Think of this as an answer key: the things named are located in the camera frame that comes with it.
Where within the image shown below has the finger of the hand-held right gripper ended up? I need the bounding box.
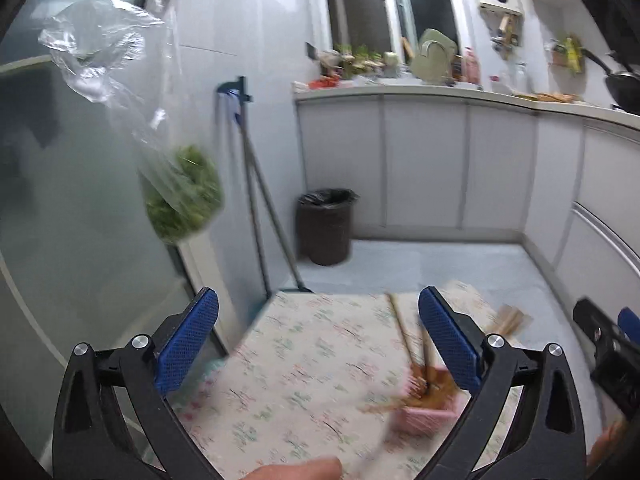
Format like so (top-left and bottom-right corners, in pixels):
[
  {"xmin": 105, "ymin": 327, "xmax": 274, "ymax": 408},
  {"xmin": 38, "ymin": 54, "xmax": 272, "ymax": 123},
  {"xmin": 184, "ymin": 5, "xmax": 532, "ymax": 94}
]
[
  {"xmin": 616, "ymin": 306, "xmax": 640, "ymax": 335},
  {"xmin": 571, "ymin": 297, "xmax": 626, "ymax": 361}
]

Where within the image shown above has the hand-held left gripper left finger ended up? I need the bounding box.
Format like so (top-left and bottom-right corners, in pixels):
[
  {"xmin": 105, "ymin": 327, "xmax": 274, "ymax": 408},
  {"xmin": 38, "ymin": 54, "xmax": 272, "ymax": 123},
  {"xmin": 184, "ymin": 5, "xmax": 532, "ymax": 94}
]
[{"xmin": 50, "ymin": 287, "xmax": 221, "ymax": 480}]

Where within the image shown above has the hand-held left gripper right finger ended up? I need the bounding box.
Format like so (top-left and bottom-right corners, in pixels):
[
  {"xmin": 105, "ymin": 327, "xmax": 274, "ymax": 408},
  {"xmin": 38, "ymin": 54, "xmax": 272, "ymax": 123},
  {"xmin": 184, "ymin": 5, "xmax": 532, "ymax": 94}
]
[{"xmin": 417, "ymin": 286, "xmax": 587, "ymax": 480}]

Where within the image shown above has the pink perforated plastic basket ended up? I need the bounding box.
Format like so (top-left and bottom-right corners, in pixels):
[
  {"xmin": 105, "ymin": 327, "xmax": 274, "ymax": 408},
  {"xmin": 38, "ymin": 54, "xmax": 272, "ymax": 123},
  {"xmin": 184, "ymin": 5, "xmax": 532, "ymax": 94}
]
[{"xmin": 389, "ymin": 364, "xmax": 463, "ymax": 438}]

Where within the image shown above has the person's right hand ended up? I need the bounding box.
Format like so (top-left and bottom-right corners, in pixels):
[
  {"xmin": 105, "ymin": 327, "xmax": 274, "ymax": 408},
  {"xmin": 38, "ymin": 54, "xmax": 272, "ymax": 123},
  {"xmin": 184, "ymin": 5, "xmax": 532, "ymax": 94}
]
[{"xmin": 586, "ymin": 417, "xmax": 633, "ymax": 468}]

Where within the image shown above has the person's left hand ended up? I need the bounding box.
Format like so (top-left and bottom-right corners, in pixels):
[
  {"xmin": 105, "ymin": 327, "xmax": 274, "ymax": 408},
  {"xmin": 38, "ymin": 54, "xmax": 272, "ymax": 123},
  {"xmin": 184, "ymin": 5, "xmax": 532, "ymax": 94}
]
[{"xmin": 246, "ymin": 456, "xmax": 344, "ymax": 480}]

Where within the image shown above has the floral tablecloth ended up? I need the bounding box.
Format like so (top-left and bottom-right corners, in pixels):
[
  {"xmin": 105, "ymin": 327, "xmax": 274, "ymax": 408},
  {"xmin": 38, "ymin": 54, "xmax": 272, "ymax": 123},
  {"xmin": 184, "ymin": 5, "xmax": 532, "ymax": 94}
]
[{"xmin": 170, "ymin": 280, "xmax": 531, "ymax": 480}]

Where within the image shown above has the frosted glass door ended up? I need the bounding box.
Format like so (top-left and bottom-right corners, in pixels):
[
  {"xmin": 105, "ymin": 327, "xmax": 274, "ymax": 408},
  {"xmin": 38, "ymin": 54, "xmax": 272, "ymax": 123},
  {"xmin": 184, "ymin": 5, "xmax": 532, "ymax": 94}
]
[{"xmin": 0, "ymin": 55, "xmax": 201, "ymax": 461}]

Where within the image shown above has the plastic bag of greens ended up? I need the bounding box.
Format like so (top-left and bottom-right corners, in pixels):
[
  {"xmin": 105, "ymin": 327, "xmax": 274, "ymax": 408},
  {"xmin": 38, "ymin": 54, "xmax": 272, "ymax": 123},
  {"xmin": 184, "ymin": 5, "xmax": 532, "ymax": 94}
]
[{"xmin": 39, "ymin": 0, "xmax": 225, "ymax": 243}]

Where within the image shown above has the dark brown trash bin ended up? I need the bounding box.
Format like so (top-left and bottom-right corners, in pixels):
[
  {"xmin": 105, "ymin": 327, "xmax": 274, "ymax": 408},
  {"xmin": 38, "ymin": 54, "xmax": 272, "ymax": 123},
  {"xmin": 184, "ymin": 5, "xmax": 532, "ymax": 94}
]
[{"xmin": 296, "ymin": 188, "xmax": 358, "ymax": 267}]

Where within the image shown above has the black trash bag liner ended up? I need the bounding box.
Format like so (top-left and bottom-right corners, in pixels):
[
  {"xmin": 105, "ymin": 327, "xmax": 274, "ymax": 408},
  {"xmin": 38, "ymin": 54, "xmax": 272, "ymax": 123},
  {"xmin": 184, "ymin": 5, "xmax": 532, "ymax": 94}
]
[{"xmin": 296, "ymin": 187, "xmax": 360, "ymax": 208}]

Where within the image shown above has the cutting board with food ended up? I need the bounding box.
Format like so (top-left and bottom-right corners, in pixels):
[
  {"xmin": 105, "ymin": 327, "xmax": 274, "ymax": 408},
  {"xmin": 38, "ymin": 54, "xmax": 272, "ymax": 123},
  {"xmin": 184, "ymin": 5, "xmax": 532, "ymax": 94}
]
[{"xmin": 515, "ymin": 90, "xmax": 587, "ymax": 105}]

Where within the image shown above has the black wok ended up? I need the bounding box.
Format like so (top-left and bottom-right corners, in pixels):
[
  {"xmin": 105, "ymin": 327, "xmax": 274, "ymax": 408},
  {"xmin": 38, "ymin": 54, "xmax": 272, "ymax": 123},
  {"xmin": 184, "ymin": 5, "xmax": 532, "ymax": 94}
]
[{"xmin": 581, "ymin": 49, "xmax": 640, "ymax": 112}]

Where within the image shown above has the grey kitchen countertop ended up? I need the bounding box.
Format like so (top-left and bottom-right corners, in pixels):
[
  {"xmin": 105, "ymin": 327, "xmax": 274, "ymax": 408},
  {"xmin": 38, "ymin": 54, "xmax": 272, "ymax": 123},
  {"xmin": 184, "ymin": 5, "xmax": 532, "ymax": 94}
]
[{"xmin": 292, "ymin": 77, "xmax": 640, "ymax": 128}]

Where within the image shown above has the pink bottle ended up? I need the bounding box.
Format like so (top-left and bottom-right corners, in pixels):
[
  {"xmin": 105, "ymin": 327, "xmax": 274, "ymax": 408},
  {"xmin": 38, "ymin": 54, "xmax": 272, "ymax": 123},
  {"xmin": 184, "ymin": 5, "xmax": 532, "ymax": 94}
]
[{"xmin": 464, "ymin": 47, "xmax": 482, "ymax": 85}]

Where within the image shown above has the chrome faucet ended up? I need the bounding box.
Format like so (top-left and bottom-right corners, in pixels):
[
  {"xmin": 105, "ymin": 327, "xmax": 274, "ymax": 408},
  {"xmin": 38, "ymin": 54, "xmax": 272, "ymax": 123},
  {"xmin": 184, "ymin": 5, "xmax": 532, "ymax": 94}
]
[{"xmin": 421, "ymin": 41, "xmax": 449, "ymax": 81}]

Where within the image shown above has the bunch of green vegetables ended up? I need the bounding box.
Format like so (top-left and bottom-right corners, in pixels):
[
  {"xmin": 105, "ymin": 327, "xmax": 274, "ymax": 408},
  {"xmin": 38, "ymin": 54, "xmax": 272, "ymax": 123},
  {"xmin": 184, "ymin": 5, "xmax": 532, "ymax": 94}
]
[{"xmin": 332, "ymin": 42, "xmax": 383, "ymax": 76}]

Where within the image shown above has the bag of garlic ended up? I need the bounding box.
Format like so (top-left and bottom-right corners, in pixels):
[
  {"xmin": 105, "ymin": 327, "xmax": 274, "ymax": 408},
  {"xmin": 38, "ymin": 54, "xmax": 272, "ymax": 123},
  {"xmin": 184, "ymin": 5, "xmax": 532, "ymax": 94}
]
[{"xmin": 317, "ymin": 50, "xmax": 341, "ymax": 78}]

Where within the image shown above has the kitchen window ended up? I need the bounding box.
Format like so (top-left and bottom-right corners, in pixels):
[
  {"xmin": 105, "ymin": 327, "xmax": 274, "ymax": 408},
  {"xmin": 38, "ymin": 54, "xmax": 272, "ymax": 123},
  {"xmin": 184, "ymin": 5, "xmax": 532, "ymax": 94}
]
[{"xmin": 320, "ymin": 0, "xmax": 468, "ymax": 61}]

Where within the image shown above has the grey cabinet run metal rail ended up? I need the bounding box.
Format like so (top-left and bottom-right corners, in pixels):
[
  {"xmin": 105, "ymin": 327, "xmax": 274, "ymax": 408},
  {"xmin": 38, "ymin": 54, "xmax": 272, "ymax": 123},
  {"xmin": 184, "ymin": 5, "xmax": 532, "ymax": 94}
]
[{"xmin": 520, "ymin": 110, "xmax": 640, "ymax": 346}]

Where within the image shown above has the wall spice rack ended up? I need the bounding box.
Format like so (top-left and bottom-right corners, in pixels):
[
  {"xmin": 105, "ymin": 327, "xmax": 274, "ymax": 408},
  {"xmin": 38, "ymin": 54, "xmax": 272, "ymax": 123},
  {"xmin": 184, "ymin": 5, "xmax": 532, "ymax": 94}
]
[{"xmin": 547, "ymin": 34, "xmax": 587, "ymax": 77}]

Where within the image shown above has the wooden wall knife rack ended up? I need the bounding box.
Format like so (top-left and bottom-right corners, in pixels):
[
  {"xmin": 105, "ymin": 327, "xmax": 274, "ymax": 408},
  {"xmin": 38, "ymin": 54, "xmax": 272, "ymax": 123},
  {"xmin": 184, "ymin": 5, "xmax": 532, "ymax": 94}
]
[{"xmin": 479, "ymin": 1, "xmax": 524, "ymax": 60}]

